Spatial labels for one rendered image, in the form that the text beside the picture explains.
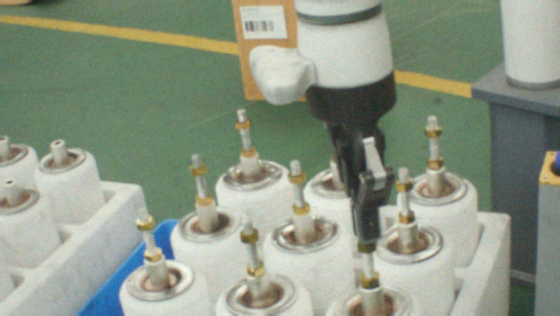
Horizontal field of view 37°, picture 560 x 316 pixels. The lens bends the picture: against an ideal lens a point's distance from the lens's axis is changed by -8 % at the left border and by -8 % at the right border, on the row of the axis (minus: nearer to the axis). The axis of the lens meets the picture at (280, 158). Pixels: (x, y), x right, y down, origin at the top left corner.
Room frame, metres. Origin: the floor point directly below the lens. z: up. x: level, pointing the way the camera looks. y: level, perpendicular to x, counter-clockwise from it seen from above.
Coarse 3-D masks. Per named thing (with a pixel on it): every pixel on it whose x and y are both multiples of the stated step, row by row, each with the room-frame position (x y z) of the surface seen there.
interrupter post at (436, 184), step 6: (438, 168) 0.89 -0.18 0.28; (444, 168) 0.89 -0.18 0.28; (432, 174) 0.88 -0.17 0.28; (438, 174) 0.88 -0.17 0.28; (444, 174) 0.88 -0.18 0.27; (432, 180) 0.88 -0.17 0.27; (438, 180) 0.88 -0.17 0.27; (444, 180) 0.88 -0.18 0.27; (432, 186) 0.88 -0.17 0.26; (438, 186) 0.88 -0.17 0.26; (444, 186) 0.88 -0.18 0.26; (432, 192) 0.88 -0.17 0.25; (438, 192) 0.88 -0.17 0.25
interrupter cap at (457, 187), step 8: (424, 176) 0.92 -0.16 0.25; (448, 176) 0.91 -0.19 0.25; (456, 176) 0.91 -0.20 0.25; (416, 184) 0.91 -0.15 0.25; (424, 184) 0.91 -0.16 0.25; (448, 184) 0.90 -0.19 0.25; (456, 184) 0.89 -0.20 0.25; (464, 184) 0.89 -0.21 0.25; (416, 192) 0.89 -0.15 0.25; (424, 192) 0.89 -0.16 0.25; (448, 192) 0.88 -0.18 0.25; (456, 192) 0.87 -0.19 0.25; (464, 192) 0.87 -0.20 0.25; (416, 200) 0.87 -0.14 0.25; (424, 200) 0.87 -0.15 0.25; (432, 200) 0.86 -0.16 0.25; (440, 200) 0.86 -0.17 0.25; (448, 200) 0.86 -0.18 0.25; (456, 200) 0.86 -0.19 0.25
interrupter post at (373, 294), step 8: (360, 288) 0.68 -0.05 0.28; (368, 288) 0.68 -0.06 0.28; (376, 288) 0.67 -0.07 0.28; (360, 296) 0.68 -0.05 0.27; (368, 296) 0.67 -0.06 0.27; (376, 296) 0.67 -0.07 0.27; (368, 304) 0.67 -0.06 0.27; (376, 304) 0.67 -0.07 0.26; (368, 312) 0.67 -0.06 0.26; (376, 312) 0.67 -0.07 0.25
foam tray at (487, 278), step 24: (480, 216) 0.93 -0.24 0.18; (504, 216) 0.92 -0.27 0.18; (480, 240) 0.92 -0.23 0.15; (504, 240) 0.88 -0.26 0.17; (264, 264) 0.92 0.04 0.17; (360, 264) 0.87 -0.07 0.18; (480, 264) 0.83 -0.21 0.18; (504, 264) 0.89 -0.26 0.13; (456, 288) 0.81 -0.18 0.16; (480, 288) 0.78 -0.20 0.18; (504, 288) 0.89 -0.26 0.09; (456, 312) 0.74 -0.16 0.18; (480, 312) 0.76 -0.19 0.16; (504, 312) 0.89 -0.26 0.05
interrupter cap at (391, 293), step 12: (384, 288) 0.71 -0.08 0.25; (396, 288) 0.71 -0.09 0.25; (348, 300) 0.70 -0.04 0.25; (360, 300) 0.70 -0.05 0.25; (384, 300) 0.69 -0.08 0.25; (396, 300) 0.69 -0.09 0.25; (408, 300) 0.68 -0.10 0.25; (336, 312) 0.68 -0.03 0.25; (348, 312) 0.68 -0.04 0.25; (360, 312) 0.68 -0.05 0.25; (384, 312) 0.67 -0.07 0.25; (396, 312) 0.67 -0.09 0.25; (408, 312) 0.66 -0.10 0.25
